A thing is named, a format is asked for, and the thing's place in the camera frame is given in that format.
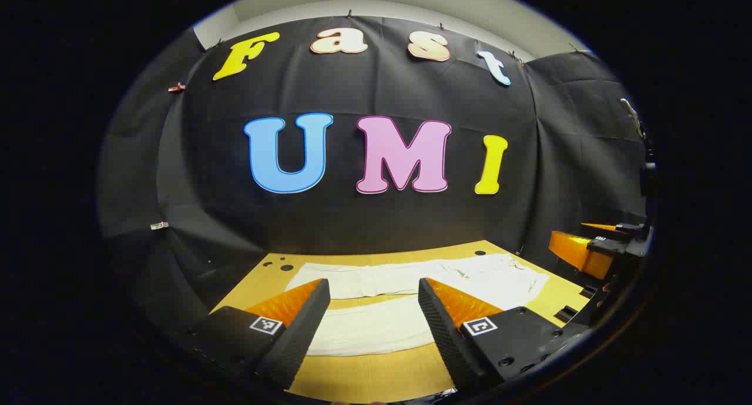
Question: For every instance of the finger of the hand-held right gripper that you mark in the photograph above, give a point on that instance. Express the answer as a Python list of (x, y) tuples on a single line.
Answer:
[(611, 226), (578, 252)]

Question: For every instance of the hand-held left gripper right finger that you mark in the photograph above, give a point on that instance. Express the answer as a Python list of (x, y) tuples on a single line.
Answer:
[(443, 328)]

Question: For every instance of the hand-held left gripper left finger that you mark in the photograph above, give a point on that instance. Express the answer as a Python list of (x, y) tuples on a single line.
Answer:
[(296, 334)]

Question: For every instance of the white jeans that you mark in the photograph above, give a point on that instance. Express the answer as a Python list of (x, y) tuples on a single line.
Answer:
[(376, 328)]

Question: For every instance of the white cloth tag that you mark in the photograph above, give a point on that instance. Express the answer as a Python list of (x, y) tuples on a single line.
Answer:
[(158, 225)]

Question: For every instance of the black backdrop cloth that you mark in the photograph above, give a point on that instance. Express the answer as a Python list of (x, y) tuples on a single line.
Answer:
[(376, 93)]

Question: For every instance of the red cloth clip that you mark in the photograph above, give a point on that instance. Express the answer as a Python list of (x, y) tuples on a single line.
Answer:
[(176, 87)]

